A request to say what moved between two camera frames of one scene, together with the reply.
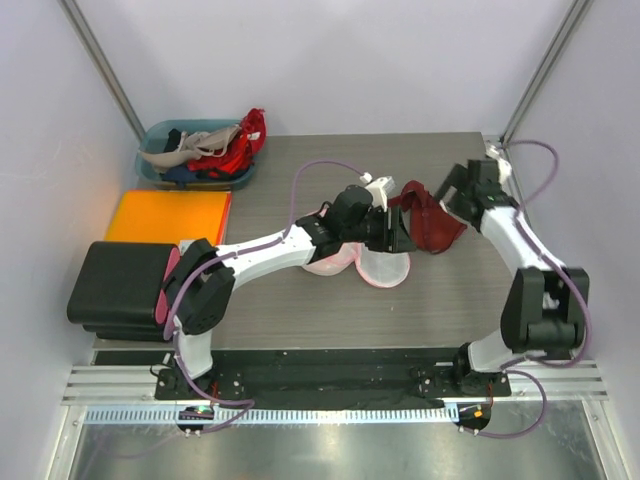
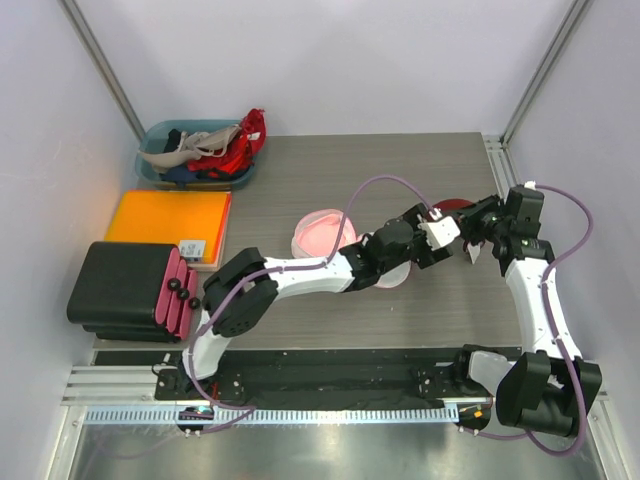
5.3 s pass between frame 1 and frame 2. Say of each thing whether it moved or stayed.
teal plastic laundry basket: stayed
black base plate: stayed
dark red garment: moved
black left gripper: moved
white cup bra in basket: stayed
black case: stayed
